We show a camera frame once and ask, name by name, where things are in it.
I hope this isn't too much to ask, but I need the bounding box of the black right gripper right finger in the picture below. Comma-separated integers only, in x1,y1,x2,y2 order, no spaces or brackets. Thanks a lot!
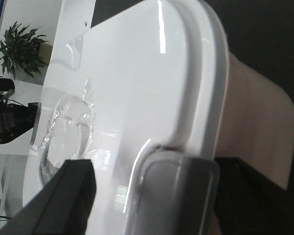
215,157,294,235

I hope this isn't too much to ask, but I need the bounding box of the green potted plant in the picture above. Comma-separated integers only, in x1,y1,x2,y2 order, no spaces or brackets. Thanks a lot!
0,22,47,79

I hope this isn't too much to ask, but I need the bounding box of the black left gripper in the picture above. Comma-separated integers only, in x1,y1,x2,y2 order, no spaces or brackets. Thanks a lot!
0,77,39,144

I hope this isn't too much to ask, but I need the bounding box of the white lidded storage bin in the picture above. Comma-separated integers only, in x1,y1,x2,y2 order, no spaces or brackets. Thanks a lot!
22,0,294,235

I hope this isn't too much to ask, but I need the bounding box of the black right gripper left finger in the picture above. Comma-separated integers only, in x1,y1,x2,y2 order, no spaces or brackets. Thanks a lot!
0,160,96,235

